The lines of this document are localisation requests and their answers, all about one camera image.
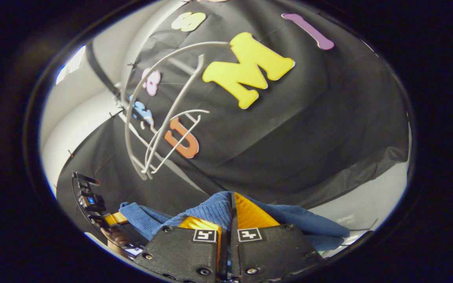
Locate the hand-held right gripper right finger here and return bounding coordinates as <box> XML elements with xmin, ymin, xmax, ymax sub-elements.
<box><xmin>230</xmin><ymin>192</ymin><xmax>324</xmax><ymax>283</ymax></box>

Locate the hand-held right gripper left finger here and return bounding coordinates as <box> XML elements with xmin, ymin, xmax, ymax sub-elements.
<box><xmin>133</xmin><ymin>215</ymin><xmax>229</xmax><ymax>283</ymax></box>

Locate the blue jacket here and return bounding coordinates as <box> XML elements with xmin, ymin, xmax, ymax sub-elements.
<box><xmin>119</xmin><ymin>191</ymin><xmax>351</xmax><ymax>252</ymax></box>

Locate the white plastic clothes hanger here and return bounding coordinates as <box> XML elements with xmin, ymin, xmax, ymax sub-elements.
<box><xmin>144</xmin><ymin>109</ymin><xmax>211</xmax><ymax>175</ymax></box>
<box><xmin>124</xmin><ymin>41</ymin><xmax>231</xmax><ymax>181</ymax></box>

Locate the black backdrop cloth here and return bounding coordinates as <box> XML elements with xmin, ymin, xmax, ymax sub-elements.
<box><xmin>55</xmin><ymin>0</ymin><xmax>410</xmax><ymax>236</ymax></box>

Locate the ceiling light panel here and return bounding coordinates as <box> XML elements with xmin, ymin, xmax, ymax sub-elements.
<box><xmin>55</xmin><ymin>44</ymin><xmax>87</xmax><ymax>85</ymax></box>

